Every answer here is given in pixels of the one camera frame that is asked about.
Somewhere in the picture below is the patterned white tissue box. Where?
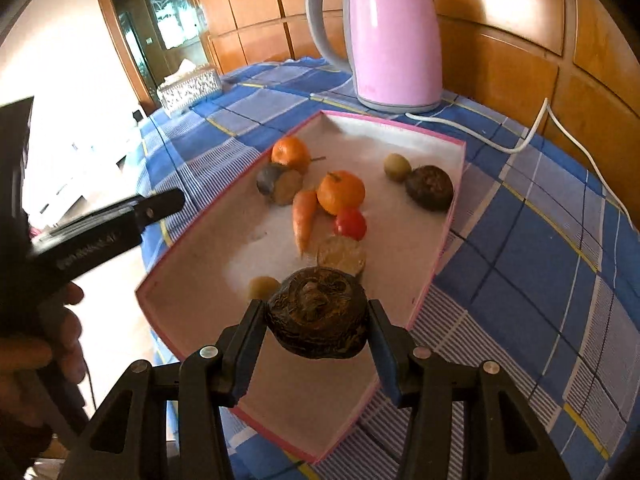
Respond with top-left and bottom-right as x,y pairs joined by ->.
156,58 -> 222,113

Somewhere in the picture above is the small red tomato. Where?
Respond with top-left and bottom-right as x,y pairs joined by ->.
333,208 -> 368,240

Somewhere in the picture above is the pink shallow tray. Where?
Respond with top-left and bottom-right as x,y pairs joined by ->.
135,110 -> 467,465

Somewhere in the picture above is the white kettle power cord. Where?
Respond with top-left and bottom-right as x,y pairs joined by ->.
405,97 -> 638,231

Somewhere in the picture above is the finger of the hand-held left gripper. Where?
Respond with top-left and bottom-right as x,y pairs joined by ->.
132,188 -> 186,231

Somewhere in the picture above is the wooden glass-panel door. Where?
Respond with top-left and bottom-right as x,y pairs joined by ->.
94,0 -> 221,111

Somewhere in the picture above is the wooden wardrobe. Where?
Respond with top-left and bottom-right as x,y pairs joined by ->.
180,0 -> 640,221

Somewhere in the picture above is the pink electric kettle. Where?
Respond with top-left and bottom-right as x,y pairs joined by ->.
306,0 -> 443,114

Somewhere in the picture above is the small yellow potato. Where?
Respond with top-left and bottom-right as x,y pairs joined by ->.
248,276 -> 281,301
383,153 -> 412,182

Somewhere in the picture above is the blue plaid tablecloth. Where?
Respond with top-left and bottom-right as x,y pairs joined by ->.
137,57 -> 640,480

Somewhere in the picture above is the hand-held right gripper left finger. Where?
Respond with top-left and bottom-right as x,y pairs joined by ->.
65,299 -> 268,480

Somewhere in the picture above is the orange mandarin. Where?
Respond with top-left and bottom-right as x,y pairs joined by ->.
271,136 -> 312,170
317,170 -> 367,216

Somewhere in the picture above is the halved dark taro piece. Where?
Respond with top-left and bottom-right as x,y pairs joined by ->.
316,236 -> 367,277
256,162 -> 305,207

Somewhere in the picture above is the small orange carrot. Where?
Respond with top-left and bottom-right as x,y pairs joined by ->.
292,189 -> 319,257

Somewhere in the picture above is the person's left hand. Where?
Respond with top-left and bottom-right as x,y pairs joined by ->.
0,284 -> 84,480

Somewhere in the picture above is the whole dark brown taro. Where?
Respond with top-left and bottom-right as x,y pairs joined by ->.
265,267 -> 372,360
405,165 -> 455,214

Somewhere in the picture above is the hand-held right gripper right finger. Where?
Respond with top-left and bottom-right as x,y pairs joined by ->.
367,299 -> 571,480

